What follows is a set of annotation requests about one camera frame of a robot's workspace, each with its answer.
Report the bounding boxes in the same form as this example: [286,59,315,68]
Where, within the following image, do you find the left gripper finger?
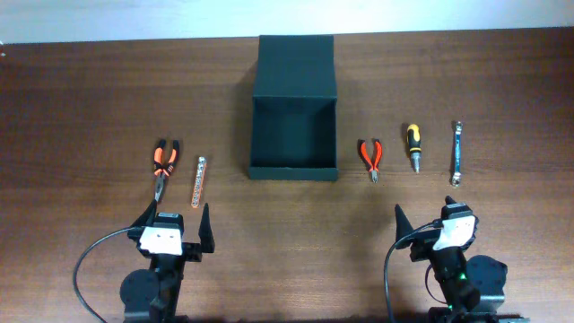
[132,199,158,227]
[198,203,215,253]

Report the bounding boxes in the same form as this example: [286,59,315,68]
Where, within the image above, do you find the chrome combination wrench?
[450,121,463,187]

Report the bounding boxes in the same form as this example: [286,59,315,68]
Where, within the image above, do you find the orange long-nose pliers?
[153,139,180,203]

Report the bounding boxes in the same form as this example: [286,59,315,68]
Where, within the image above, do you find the red small cutting pliers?
[358,138,383,183]

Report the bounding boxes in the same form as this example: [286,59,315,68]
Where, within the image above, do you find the yellow black stubby screwdriver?
[406,124,422,173]

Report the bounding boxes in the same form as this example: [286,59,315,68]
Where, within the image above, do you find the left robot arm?
[119,200,215,323]

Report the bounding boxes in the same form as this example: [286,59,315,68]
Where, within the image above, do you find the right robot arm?
[383,196,530,323]

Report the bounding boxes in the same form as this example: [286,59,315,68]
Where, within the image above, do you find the black open box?
[248,35,338,181]

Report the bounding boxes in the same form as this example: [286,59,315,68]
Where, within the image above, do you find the orange socket bit rail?
[191,156,207,208]

